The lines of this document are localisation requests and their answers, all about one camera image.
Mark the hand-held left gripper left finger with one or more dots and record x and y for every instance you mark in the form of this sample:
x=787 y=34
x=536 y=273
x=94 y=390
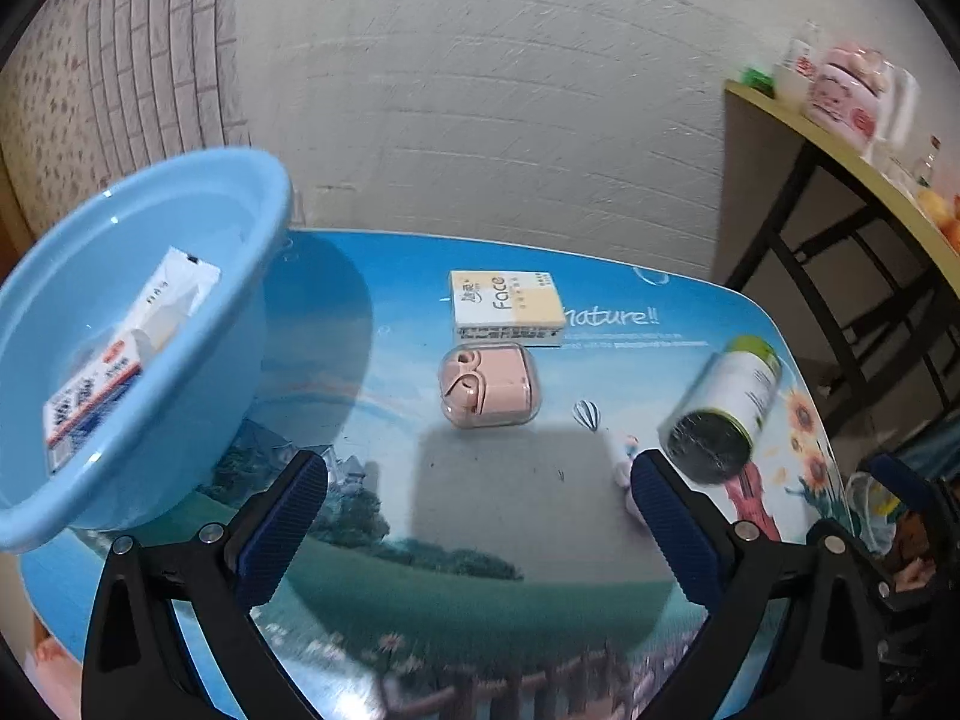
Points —
x=289 y=525

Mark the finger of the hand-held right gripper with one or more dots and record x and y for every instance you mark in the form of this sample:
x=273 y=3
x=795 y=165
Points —
x=904 y=484

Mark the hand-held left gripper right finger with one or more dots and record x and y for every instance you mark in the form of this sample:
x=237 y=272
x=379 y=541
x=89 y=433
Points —
x=671 y=532

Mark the clear box with blue label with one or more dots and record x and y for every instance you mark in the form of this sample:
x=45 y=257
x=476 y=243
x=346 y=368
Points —
x=86 y=409

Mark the light blue plastic basin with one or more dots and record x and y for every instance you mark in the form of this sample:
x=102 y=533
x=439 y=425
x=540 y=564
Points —
x=90 y=277

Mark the pink cartoon container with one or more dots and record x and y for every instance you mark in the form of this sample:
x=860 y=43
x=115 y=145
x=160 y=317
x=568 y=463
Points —
x=844 y=101

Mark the crumpled clear plastic bag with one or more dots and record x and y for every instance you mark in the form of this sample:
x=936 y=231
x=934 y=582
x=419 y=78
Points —
x=870 y=510

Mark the teal cloth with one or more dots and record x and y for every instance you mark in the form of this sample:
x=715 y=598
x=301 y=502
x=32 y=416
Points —
x=934 y=442

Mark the pink and white toy figure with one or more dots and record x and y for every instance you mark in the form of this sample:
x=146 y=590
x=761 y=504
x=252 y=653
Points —
x=621 y=465

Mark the white and green can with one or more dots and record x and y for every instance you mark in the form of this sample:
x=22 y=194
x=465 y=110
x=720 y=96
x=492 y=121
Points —
x=735 y=397

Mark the landscape print low table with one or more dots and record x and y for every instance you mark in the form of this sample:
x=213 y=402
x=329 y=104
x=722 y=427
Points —
x=465 y=510

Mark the pink earbud case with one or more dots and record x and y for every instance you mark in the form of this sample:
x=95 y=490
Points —
x=487 y=386

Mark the yellow fruit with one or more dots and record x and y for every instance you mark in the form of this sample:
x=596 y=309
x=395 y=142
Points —
x=930 y=204

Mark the white and yellow tissue pack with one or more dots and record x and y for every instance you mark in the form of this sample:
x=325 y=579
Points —
x=502 y=304

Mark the clear bottle with green label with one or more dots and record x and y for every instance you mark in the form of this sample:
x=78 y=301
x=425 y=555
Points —
x=930 y=165

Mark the yellow side table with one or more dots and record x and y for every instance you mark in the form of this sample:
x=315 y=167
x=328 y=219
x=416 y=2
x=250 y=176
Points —
x=825 y=139

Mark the white paper bag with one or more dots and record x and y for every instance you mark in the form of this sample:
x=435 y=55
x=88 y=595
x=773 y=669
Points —
x=904 y=112

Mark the small green box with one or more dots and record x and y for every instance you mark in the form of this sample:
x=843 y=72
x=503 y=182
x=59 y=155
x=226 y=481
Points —
x=756 y=79

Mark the white bottle with red label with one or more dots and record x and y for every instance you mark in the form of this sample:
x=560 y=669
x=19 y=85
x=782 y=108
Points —
x=799 y=60

